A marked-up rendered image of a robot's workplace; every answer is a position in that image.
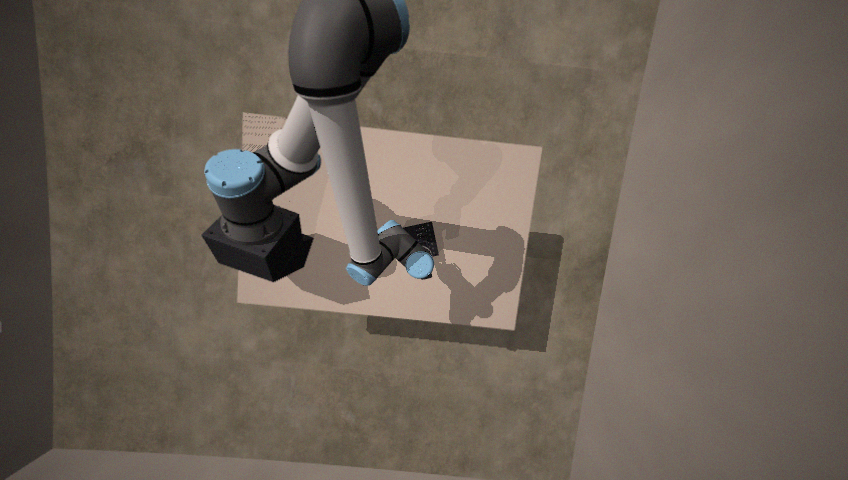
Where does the black lighting desk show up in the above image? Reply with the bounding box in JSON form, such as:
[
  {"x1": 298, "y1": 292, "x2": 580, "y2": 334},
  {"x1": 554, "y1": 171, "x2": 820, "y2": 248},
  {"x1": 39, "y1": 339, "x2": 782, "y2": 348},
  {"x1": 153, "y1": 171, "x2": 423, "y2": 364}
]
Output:
[{"x1": 403, "y1": 222, "x2": 439, "y2": 256}]

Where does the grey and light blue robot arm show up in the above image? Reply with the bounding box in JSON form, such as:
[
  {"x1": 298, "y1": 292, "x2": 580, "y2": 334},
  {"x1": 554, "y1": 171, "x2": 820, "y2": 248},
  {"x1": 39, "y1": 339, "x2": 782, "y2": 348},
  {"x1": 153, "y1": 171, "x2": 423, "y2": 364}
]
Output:
[{"x1": 205, "y1": 0, "x2": 434, "y2": 286}]

